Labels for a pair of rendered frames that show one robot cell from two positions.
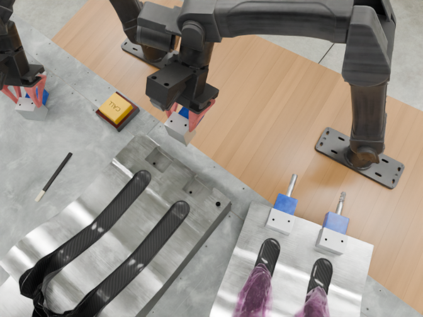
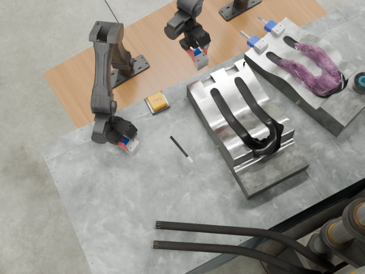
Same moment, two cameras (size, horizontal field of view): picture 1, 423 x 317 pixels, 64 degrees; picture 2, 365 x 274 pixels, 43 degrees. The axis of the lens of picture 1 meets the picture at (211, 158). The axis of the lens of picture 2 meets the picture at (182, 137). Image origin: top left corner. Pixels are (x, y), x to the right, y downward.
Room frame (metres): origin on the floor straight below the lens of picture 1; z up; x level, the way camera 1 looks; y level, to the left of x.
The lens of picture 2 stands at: (0.08, 1.00, 2.51)
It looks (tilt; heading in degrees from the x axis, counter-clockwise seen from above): 67 degrees down; 290
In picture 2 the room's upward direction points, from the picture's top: 3 degrees counter-clockwise
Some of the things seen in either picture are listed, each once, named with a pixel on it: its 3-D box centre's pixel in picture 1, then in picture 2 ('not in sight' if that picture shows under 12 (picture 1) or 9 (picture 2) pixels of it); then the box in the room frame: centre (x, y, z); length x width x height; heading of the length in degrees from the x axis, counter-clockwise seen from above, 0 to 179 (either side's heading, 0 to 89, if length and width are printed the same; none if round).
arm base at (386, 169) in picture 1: (364, 151); (241, 0); (0.26, -0.35, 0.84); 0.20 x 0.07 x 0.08; 51
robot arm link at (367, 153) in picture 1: (371, 140); not in sight; (0.26, -0.34, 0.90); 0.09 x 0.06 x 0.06; 158
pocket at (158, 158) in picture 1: (162, 161); (207, 82); (0.28, 0.11, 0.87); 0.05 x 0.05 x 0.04; 44
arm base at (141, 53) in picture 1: (152, 44); (125, 67); (0.63, 0.12, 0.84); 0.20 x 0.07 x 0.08; 51
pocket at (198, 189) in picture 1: (199, 190); (231, 72); (0.20, 0.04, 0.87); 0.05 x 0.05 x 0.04; 44
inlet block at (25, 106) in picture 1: (38, 93); (123, 141); (0.53, 0.43, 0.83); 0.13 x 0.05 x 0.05; 165
